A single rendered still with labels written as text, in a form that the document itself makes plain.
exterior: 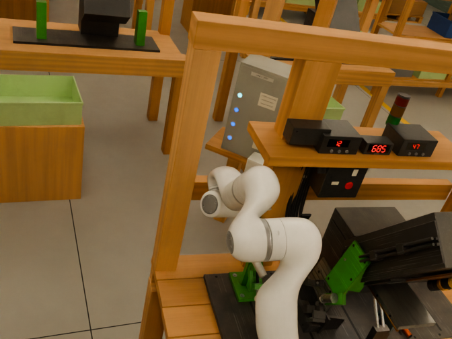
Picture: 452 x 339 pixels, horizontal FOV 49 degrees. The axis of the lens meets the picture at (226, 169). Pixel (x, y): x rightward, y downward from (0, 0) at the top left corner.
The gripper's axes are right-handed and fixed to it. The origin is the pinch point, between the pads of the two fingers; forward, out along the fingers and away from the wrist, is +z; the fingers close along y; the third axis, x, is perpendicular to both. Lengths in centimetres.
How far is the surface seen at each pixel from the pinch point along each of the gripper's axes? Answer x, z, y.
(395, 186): -31, 73, -5
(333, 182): -22.3, 19.9, -1.5
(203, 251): 118, 129, 28
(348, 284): -9.1, 21.8, -36.8
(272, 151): -15.8, -5.4, 13.2
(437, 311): -20, 78, -61
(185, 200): 22.4, -9.8, 13.9
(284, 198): -0.7, 22.3, 3.2
